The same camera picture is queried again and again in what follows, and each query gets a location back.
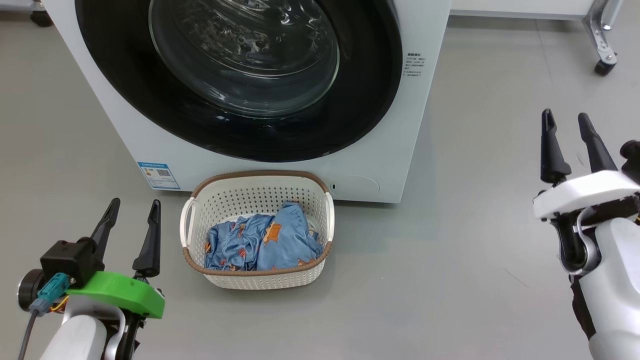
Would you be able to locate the white front-load washing machine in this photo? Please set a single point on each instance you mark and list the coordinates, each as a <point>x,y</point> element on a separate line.
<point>350,170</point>

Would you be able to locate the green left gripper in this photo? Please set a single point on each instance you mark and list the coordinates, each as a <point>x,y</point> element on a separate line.
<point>125,295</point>

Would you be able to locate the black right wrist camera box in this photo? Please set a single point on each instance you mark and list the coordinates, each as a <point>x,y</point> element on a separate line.
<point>631,157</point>

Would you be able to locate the white furniture panel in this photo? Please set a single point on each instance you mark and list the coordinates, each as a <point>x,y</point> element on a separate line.
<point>520,6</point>

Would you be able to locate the blue garment with handwritten text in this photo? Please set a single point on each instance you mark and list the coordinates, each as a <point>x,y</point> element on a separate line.
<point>290,240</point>

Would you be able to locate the blue cartoon print garment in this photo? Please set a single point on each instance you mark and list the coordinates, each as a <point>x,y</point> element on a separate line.
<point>230,245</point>

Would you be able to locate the black caster wheel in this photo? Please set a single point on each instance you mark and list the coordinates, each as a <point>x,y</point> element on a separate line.
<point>41,19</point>
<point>604,67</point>

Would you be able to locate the black round glass washer door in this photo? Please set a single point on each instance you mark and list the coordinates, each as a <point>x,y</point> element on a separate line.
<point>240,135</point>

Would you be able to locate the cream perforated laundry basket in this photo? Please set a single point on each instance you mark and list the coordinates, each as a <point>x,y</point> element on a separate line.
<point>225,200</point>

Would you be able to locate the blue energy label sticker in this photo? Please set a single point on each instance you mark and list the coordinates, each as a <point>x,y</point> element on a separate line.
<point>159,175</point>

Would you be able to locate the round white filter cover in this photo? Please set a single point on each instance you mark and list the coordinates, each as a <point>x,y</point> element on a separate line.
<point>357,186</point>

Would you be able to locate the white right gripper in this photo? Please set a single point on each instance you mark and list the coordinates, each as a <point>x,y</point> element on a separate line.
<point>585,192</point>

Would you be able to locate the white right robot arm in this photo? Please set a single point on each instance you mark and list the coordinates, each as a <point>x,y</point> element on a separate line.
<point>615,280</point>

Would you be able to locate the silver metal furniture leg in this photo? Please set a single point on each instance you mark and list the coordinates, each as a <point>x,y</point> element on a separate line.
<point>600,30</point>

